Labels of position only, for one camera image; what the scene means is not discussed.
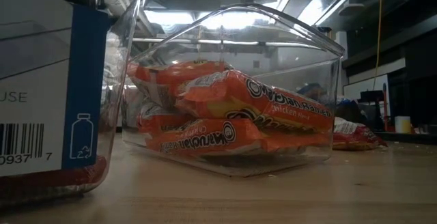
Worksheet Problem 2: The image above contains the hanging yellow cable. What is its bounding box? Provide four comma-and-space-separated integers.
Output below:
372, 0, 384, 81

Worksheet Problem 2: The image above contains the red Maruchan ramen pack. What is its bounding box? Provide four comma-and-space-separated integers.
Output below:
333, 116, 389, 152

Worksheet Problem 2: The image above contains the red metal stand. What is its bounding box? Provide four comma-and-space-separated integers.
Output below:
381, 82, 390, 132

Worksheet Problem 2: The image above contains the clear plastic bin with label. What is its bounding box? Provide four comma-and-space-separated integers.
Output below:
0, 0, 145, 206

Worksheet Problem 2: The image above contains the orange Maruchan ramen pack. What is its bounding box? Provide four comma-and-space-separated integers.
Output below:
128, 59, 233, 111
136, 100, 192, 137
175, 69, 335, 135
145, 117, 330, 157

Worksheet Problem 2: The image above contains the blue Maruchan ramen pack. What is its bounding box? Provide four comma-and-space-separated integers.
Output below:
296, 83, 329, 106
336, 96, 358, 111

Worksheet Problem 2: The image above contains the black equipment stand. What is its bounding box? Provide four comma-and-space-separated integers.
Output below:
358, 89, 386, 132

